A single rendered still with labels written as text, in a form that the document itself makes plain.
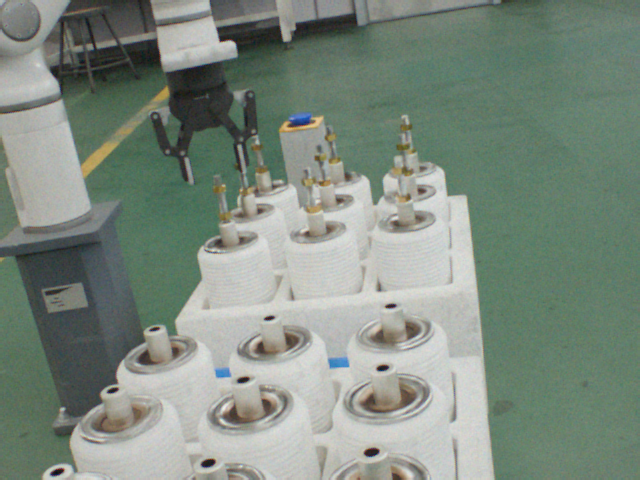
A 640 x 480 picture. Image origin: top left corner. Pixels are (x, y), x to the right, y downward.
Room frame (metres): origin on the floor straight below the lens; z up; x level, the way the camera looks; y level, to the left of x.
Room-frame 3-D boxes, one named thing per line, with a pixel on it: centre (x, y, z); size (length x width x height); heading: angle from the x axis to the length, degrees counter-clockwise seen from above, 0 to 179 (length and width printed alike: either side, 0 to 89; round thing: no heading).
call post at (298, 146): (1.48, 0.02, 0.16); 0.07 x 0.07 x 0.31; 80
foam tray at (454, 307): (1.18, -0.01, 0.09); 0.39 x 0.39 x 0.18; 80
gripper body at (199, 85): (1.09, 0.13, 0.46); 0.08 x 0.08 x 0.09
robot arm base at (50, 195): (1.17, 0.37, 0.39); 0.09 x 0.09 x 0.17; 87
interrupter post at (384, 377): (0.62, -0.02, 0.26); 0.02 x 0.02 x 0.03
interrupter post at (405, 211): (1.04, -0.10, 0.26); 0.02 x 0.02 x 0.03
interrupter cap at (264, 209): (1.20, 0.11, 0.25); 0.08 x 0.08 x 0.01
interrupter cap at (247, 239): (1.09, 0.13, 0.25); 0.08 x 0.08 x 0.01
